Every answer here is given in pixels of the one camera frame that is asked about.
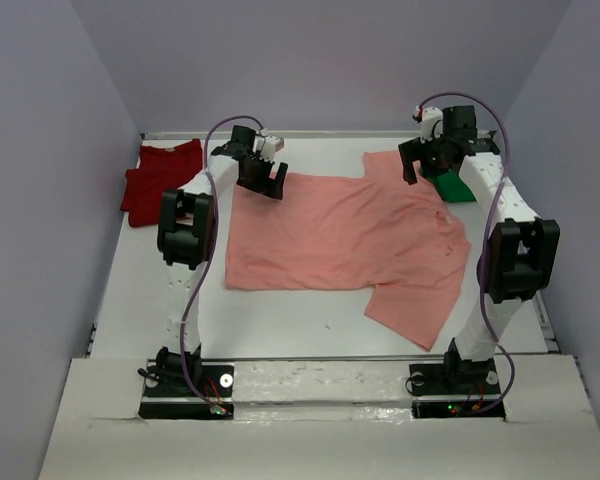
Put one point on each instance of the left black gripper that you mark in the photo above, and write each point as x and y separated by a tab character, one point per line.
268	187

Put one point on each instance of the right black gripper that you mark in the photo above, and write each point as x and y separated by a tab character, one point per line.
416	150

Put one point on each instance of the pink t-shirt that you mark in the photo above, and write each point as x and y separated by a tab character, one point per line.
341	233

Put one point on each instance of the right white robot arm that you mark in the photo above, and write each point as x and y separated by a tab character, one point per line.
518	248

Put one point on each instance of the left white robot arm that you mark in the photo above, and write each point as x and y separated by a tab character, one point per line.
187	236

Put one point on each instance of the green t-shirt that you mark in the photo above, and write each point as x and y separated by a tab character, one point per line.
450	187

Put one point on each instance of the red folded t-shirt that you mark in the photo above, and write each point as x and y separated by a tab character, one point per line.
159	169

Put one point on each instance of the white cardboard front cover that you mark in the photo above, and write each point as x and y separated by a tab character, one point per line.
323	420

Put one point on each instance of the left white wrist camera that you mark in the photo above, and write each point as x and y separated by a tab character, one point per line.
267	145

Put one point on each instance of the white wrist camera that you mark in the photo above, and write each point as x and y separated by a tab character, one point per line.
430	120
267	145

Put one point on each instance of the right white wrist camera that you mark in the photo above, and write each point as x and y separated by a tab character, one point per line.
430	120

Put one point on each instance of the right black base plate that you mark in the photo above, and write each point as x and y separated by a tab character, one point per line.
455	395

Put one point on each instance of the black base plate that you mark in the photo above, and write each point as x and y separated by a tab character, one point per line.
171	399
455	395

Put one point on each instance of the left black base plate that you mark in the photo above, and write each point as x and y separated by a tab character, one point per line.
171	399

